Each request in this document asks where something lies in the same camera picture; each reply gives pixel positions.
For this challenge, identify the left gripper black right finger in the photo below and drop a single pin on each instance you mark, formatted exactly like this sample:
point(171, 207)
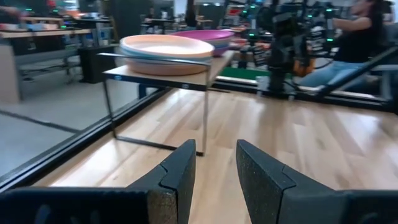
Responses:
point(295, 205)

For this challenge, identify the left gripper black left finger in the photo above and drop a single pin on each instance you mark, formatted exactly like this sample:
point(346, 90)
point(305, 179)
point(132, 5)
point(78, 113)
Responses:
point(140, 205)

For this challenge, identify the brown plate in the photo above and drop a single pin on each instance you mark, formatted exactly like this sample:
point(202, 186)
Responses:
point(168, 69)

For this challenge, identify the teal plate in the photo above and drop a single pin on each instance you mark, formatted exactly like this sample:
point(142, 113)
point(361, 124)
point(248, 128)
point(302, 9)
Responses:
point(132, 59)

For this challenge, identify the grey plate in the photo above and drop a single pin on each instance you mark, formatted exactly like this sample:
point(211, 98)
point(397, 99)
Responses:
point(130, 55)

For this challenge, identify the peach plate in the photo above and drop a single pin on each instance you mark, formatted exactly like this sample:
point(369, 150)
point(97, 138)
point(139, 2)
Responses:
point(168, 46)

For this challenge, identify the blue plate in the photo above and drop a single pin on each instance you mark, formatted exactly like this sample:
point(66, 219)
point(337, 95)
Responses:
point(222, 45)

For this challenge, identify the magenta plate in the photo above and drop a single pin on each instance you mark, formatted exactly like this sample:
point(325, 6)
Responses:
point(205, 34)

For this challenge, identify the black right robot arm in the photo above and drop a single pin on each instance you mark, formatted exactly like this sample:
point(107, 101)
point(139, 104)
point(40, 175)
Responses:
point(286, 53)

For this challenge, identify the wooden shelf with black legs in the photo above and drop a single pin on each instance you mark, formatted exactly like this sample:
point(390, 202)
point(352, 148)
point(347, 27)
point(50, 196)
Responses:
point(174, 81)

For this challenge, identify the green board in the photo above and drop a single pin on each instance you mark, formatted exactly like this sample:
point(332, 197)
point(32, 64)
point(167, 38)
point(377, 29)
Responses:
point(242, 74)

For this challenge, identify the black floor cabinet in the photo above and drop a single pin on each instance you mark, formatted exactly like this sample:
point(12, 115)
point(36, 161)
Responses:
point(96, 65)

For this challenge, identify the person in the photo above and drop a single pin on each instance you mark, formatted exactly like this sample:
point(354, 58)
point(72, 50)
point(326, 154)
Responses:
point(351, 46)

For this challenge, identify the long wooden workbench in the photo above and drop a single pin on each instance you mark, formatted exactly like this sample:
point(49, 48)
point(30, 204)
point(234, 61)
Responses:
point(46, 32)

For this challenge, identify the black aluminium table frame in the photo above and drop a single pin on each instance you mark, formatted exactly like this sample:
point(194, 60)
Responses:
point(62, 151)

